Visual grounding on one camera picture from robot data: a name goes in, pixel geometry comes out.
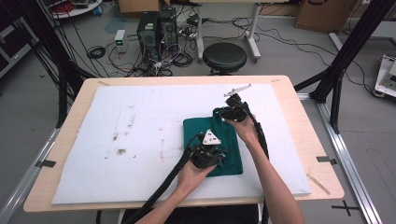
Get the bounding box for person's right hand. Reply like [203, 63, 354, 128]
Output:
[226, 114, 260, 149]

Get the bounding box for beige wooden strip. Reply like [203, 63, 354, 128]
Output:
[306, 173, 332, 196]

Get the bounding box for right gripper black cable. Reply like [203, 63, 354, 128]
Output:
[237, 97, 271, 224]

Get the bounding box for white desk frame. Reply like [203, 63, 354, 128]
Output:
[190, 0, 292, 64]

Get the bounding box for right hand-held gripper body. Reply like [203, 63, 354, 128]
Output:
[221, 83, 252, 123]

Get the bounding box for white machine base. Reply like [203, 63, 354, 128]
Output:
[373, 55, 396, 99]

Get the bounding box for black round stool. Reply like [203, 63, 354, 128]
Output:
[202, 41, 248, 77]

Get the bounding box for black tape piece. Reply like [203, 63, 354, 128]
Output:
[317, 156, 338, 166]
[35, 159, 57, 169]

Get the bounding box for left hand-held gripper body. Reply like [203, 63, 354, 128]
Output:
[188, 128, 223, 170]

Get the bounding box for person's left hand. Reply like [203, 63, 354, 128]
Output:
[177, 160, 217, 195]

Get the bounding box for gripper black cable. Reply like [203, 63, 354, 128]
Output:
[237, 97, 271, 224]
[122, 133, 205, 224]

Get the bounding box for aluminium floor rail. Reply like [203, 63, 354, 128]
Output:
[297, 92, 383, 224]
[0, 127, 61, 224]

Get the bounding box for black metal frame post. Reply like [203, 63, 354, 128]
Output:
[8, 0, 97, 129]
[293, 0, 396, 134]

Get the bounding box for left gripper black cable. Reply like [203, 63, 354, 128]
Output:
[122, 133, 205, 224]

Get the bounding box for round white table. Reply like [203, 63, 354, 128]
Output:
[43, 0, 104, 20]

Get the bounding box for black tape cross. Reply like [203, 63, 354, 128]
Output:
[331, 200, 361, 217]

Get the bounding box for person's dark clothing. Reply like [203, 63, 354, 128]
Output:
[120, 203, 260, 224]

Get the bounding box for tangle of floor cables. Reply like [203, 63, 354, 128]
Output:
[106, 40, 194, 78]

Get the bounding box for small white power unit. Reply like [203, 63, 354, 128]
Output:
[114, 29, 129, 53]

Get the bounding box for white foam mat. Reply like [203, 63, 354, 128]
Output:
[50, 83, 312, 205]

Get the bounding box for large cardboard box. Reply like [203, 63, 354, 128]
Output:
[294, 0, 359, 35]

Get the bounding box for coiled black cable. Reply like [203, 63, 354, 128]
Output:
[86, 45, 106, 60]

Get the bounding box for black computer tower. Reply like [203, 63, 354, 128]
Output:
[158, 7, 179, 52]
[136, 11, 161, 62]

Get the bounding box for low cardboard box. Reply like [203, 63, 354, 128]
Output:
[118, 0, 171, 14]

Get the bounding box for green long-sleeve shirt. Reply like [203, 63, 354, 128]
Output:
[182, 106, 245, 177]

